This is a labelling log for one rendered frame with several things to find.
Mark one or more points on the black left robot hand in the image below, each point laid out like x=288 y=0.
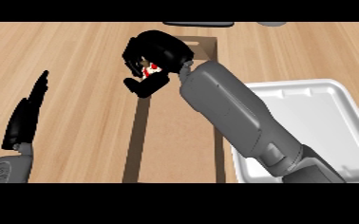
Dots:
x=27 y=114

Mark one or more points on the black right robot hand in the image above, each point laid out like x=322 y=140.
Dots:
x=161 y=49

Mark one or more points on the red and white cupcake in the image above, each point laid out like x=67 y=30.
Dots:
x=151 y=70

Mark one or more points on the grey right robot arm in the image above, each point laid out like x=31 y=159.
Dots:
x=234 y=114

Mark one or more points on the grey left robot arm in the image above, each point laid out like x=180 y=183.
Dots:
x=15 y=166

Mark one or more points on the brown cardboard box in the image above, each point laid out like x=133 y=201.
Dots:
x=179 y=133

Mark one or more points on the white tray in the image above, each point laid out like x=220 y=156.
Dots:
x=299 y=107

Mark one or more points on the dark flat object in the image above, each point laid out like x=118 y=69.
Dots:
x=198 y=23

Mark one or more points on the grey rounded object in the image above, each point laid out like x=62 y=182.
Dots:
x=272 y=23

